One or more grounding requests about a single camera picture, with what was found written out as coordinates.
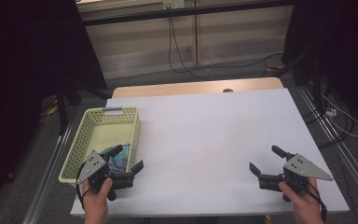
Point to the person's left hand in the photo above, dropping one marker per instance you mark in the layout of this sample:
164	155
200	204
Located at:
96	202

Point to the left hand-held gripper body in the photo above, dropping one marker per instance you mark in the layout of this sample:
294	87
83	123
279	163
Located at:
93	165

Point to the white wall socket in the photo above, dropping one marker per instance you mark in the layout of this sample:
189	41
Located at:
174	4

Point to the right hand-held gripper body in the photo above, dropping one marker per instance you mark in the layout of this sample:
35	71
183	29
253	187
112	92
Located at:
304	168

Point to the black metal stand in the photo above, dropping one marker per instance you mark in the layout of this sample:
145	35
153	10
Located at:
315	84

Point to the light wooden table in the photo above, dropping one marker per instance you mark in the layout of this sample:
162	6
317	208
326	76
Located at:
167	88

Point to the black tripod stand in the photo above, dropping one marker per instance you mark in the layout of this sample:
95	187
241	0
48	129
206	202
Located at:
62	109

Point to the black curtain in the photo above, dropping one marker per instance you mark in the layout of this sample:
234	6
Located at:
348	46
21	77

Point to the yellow perforated plastic basket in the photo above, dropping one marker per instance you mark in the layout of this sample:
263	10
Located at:
84	146

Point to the white table cover sheet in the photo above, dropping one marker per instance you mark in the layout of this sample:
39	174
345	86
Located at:
205	140

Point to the aluminium floor rail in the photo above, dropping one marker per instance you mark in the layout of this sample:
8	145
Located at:
48	174
348	155

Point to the black horizontal bar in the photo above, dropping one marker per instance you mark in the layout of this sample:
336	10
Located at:
183	12

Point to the purple seahorse print garment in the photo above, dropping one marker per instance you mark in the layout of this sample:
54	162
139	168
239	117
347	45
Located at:
121	155

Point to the person's right hand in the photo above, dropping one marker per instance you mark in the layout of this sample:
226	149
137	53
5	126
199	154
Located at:
304	203

